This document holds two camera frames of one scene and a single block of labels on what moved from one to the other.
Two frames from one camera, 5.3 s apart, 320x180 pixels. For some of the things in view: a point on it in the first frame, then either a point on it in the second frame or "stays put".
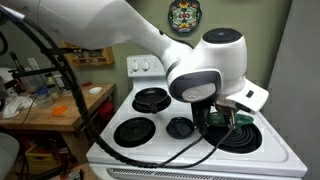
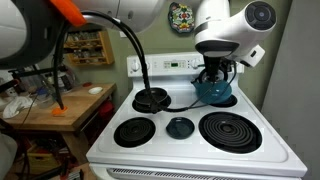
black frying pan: x=151 y=99 stays put
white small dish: x=95 y=90 stays put
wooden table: x=64 y=116 stays put
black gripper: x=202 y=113 -> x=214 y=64
